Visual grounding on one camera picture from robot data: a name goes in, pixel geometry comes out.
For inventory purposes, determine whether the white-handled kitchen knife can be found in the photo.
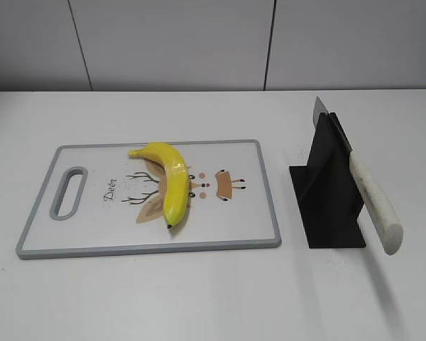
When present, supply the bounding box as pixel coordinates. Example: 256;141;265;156
312;97;404;255

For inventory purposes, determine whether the yellow plastic banana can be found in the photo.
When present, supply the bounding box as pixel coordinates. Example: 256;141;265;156
128;142;190;229

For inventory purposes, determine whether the black knife stand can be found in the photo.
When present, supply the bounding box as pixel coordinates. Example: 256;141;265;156
289;112;366;249

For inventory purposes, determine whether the white grey-rimmed cutting board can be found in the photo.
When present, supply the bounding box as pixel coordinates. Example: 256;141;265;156
16;139;281;259

